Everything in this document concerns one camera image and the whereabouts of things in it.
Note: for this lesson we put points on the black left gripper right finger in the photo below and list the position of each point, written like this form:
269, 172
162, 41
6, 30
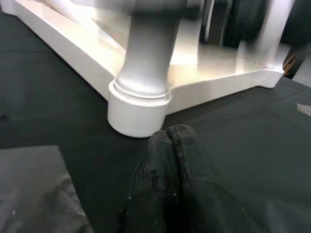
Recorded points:
206, 201

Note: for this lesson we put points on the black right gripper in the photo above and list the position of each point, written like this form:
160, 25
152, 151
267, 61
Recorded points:
212, 21

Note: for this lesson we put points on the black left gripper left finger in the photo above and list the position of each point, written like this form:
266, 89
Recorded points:
153, 194

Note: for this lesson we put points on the white plastic table leg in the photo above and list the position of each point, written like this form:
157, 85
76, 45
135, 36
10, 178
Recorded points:
274, 31
148, 55

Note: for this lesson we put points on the white plastic table top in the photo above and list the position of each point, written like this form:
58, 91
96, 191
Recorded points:
85, 48

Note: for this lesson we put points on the clear plastic bag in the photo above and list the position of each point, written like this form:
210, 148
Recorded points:
31, 189

